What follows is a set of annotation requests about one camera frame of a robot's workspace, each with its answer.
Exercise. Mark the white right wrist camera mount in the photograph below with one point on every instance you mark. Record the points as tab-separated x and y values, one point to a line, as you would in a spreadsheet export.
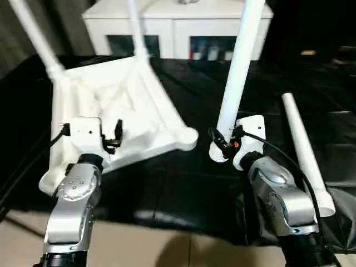
254	128

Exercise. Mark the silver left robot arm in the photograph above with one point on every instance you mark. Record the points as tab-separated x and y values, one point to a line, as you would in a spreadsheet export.
75	194

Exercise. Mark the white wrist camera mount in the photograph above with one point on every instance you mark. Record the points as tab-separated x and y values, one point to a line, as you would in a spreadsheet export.
86	130
254	128

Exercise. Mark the white plastic table top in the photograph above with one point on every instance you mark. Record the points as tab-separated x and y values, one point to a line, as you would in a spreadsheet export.
125	111

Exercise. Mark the grey curtain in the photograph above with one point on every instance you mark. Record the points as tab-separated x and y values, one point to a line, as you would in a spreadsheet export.
19	30

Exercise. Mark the white cabinet with glass doors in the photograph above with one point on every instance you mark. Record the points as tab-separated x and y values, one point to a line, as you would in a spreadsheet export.
172	27

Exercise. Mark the white plastic table leg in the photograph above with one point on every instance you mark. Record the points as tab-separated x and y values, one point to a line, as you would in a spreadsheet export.
39	39
239	69
136	27
300	139

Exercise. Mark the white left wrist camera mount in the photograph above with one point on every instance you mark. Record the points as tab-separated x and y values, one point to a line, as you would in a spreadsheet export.
86	130

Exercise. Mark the black work mat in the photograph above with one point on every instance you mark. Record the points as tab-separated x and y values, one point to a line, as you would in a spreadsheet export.
194	180

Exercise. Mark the small yellow label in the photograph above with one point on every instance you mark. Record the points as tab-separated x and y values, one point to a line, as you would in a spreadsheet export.
308	52

